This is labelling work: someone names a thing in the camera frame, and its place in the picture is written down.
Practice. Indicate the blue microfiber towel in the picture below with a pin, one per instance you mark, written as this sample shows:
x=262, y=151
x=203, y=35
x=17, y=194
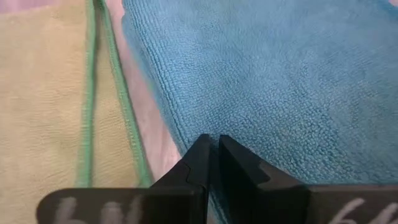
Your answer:
x=264, y=77

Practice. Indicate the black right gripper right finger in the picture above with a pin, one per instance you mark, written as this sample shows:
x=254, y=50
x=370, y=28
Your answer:
x=264, y=202

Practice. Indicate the green microfiber towel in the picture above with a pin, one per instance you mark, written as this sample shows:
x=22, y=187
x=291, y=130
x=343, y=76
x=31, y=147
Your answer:
x=40, y=93

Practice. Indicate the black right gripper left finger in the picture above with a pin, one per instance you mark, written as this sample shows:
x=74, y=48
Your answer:
x=174, y=202

